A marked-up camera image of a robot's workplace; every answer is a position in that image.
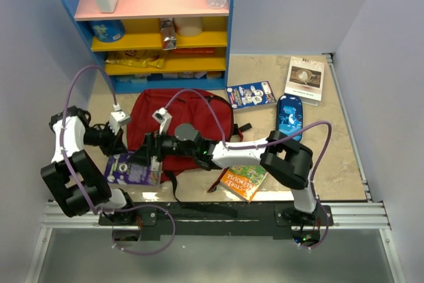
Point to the white round container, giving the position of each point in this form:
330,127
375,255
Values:
188,26

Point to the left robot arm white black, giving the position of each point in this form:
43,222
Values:
72,177

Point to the red flat box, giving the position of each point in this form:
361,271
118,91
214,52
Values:
194,51

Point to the white coffee cover book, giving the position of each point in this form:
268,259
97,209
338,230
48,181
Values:
305,80

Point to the orange treehouse book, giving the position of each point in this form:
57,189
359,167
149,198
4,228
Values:
243,181

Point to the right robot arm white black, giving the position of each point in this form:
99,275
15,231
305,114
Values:
285,159

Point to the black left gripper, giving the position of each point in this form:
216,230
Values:
116,145

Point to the blue cartoon book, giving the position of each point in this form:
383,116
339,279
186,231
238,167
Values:
256,94

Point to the silver snack packet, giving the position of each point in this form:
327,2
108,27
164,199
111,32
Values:
168,34

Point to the red backpack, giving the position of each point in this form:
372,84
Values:
210,114

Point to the blue snack can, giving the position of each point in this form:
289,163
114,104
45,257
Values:
108,31

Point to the blue shelf unit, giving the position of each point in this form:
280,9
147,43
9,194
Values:
141,19

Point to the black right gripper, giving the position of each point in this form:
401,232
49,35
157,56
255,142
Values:
152,145

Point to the purple book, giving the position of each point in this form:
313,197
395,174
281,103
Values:
119,171

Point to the yellow chips bag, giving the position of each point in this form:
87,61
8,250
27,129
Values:
137,58

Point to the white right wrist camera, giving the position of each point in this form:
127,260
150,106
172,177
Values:
164,119

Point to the blue dinosaur pencil case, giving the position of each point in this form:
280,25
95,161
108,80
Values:
289,118

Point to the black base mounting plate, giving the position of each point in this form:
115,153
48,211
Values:
275,219

